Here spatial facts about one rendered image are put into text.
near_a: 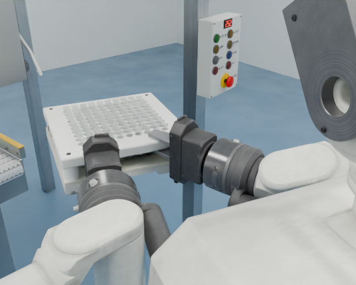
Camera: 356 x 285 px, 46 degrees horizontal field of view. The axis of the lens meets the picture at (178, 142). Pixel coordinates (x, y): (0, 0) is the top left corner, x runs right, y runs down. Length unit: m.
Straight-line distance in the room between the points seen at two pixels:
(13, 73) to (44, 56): 3.79
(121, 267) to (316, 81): 0.38
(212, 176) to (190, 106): 0.86
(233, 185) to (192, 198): 1.04
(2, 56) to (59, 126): 0.27
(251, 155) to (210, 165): 0.07
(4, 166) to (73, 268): 0.71
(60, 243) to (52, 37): 4.42
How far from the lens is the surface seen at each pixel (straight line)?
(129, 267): 0.52
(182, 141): 0.70
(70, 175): 0.74
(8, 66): 1.05
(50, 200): 2.57
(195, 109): 1.50
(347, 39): 0.17
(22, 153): 1.15
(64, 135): 0.80
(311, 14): 0.19
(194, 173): 0.71
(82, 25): 4.98
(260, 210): 0.24
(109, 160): 0.64
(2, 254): 1.42
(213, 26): 1.38
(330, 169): 0.62
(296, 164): 0.62
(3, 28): 1.03
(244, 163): 0.65
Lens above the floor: 1.43
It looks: 28 degrees down
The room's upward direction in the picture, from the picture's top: straight up
